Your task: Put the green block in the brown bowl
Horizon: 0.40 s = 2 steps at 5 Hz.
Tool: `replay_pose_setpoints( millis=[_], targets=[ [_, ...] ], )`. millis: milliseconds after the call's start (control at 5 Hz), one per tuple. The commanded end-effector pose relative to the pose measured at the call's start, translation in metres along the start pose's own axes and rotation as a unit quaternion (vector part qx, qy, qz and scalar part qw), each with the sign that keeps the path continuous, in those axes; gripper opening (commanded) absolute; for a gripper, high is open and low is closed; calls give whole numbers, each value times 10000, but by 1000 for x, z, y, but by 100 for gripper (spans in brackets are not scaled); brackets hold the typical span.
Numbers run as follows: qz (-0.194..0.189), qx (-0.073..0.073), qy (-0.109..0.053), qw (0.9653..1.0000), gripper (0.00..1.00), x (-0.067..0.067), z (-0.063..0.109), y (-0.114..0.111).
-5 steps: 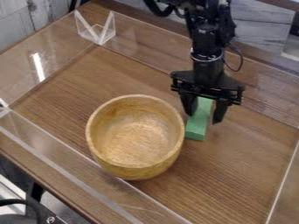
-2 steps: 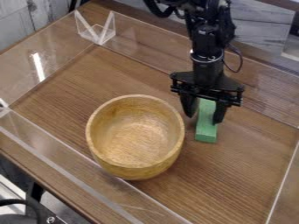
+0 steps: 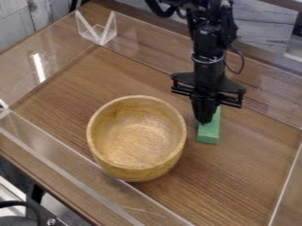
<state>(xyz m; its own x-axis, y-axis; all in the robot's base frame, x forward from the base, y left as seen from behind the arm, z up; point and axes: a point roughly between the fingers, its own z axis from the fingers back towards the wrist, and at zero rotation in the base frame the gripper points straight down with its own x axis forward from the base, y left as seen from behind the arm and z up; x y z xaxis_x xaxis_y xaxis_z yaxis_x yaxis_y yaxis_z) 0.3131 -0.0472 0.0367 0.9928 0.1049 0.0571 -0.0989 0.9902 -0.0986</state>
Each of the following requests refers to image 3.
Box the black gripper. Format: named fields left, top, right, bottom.
left=171, top=72, right=247, bottom=124

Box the green rectangular block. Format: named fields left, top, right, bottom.
left=197, top=108, right=221, bottom=144

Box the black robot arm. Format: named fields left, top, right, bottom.
left=146, top=0, right=247, bottom=124

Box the brown wooden bowl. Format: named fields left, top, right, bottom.
left=86, top=95, right=186, bottom=182

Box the black table leg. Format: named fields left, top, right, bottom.
left=30, top=184, right=46, bottom=203

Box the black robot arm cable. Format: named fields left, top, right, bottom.
left=225, top=43, right=246, bottom=75

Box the clear acrylic corner bracket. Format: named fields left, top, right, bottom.
left=75, top=11, right=116, bottom=46

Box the clear acrylic front wall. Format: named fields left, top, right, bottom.
left=0, top=109, right=194, bottom=226

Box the black metal base plate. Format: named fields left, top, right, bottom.
left=26, top=203, right=68, bottom=226

